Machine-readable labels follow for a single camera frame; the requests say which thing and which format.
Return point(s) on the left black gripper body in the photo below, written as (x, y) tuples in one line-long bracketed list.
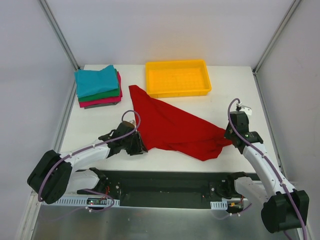
[(136, 143)]

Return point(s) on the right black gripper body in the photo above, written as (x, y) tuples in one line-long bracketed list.
[(230, 134)]

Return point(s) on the red t shirt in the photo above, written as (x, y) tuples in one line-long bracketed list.
[(166, 127)]

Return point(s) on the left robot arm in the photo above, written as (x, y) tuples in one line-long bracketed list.
[(59, 173)]

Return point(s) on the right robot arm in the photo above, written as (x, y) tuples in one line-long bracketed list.
[(282, 207)]

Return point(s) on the folded grey t shirt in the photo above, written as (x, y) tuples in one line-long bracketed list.
[(101, 105)]

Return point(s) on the folded green t shirt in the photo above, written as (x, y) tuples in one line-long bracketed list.
[(104, 95)]

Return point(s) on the folded magenta t shirt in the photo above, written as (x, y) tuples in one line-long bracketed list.
[(101, 101)]

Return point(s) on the yellow plastic bin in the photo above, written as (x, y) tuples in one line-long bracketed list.
[(177, 78)]

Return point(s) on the folded teal t shirt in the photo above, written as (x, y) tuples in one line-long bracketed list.
[(91, 82)]

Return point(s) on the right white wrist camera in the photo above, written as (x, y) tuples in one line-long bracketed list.
[(244, 108)]

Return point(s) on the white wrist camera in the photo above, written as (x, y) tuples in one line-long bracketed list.
[(133, 122), (244, 108)]

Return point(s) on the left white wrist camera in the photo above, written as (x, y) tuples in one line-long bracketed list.
[(133, 122)]

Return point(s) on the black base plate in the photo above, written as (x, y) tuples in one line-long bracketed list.
[(159, 189)]

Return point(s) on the right white cable duct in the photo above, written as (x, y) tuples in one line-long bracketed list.
[(219, 205)]

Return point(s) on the white cable duct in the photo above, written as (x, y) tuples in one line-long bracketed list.
[(219, 205), (86, 202)]

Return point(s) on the left white cable duct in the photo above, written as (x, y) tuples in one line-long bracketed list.
[(86, 202)]

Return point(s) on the right aluminium frame post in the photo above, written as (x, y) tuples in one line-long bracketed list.
[(279, 30)]

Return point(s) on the aluminium frame post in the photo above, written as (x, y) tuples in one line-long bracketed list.
[(279, 30), (58, 33)]

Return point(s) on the left aluminium frame post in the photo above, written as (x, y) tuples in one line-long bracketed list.
[(58, 33)]

